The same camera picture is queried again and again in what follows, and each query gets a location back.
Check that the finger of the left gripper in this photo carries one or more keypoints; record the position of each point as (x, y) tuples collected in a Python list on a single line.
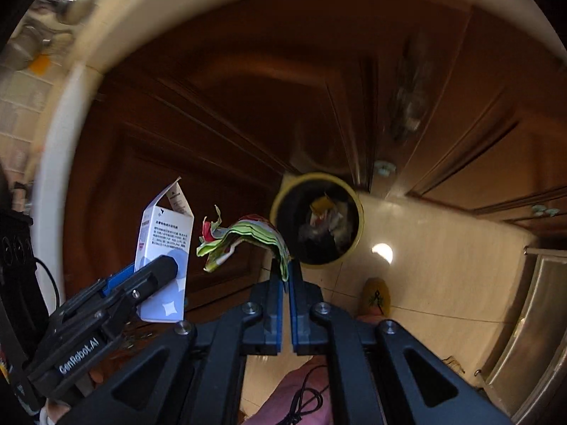
[(113, 313), (94, 294)]

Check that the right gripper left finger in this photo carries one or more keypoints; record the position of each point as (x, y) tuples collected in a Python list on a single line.
[(192, 373)]

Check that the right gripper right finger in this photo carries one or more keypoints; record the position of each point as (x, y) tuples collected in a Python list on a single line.
[(379, 373)]

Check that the blue white eye-drop box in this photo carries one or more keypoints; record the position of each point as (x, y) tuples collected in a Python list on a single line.
[(165, 230)]

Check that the green red wrapper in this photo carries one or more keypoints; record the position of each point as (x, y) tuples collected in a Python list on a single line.
[(218, 243)]

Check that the black round trash bin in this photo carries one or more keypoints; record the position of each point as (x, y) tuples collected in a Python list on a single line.
[(320, 217)]

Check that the person's left hand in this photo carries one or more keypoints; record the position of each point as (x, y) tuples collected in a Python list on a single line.
[(53, 412)]

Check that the wooden base cabinet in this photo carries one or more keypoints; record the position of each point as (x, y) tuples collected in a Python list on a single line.
[(435, 99)]

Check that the steel ladle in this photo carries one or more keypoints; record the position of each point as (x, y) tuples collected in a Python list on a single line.
[(70, 12)]

